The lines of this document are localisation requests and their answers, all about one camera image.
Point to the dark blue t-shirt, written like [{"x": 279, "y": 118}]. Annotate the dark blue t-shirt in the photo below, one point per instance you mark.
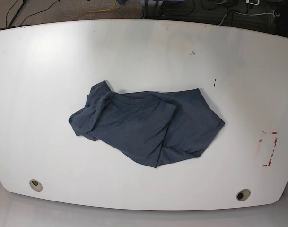
[{"x": 150, "y": 128}]

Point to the red tape rectangle marking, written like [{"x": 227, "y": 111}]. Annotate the red tape rectangle marking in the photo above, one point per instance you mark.
[{"x": 266, "y": 148}]

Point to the black tripod stand leg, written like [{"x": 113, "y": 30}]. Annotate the black tripod stand leg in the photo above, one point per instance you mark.
[{"x": 9, "y": 24}]

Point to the right table cable grommet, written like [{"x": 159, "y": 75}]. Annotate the right table cable grommet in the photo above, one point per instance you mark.
[{"x": 243, "y": 195}]

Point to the table cable grommet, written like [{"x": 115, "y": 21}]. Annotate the table cable grommet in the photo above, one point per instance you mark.
[
  {"x": 35, "y": 185},
  {"x": 243, "y": 195}
]

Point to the left table cable grommet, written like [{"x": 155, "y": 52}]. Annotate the left table cable grommet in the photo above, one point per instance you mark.
[{"x": 35, "y": 185}]

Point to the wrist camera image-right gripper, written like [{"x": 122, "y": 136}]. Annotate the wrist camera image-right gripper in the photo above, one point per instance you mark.
[{"x": 253, "y": 2}]

